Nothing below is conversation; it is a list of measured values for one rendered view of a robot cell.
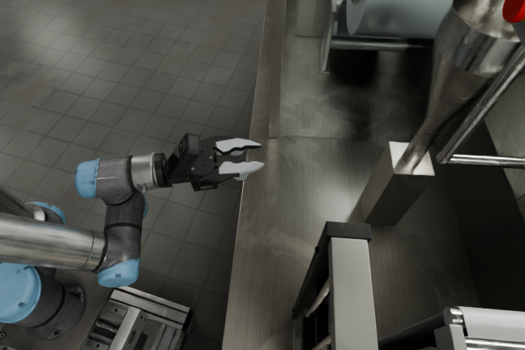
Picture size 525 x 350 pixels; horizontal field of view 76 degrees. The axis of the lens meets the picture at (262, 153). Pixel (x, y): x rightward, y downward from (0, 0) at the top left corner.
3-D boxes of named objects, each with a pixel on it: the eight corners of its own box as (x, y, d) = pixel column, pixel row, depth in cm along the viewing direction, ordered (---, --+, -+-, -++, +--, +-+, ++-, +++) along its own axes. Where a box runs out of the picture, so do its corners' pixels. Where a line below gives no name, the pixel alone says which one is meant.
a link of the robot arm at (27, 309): (4, 332, 78) (-38, 323, 67) (19, 273, 86) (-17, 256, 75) (58, 323, 79) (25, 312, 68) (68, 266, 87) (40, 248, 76)
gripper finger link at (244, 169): (263, 172, 72) (220, 171, 72) (264, 160, 67) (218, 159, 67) (263, 186, 71) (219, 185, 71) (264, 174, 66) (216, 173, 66)
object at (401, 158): (351, 187, 102) (426, 17, 56) (398, 191, 102) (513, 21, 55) (355, 231, 94) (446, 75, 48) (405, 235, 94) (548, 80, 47)
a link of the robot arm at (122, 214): (113, 242, 76) (94, 223, 67) (118, 198, 82) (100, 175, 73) (149, 237, 76) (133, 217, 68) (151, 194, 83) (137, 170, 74)
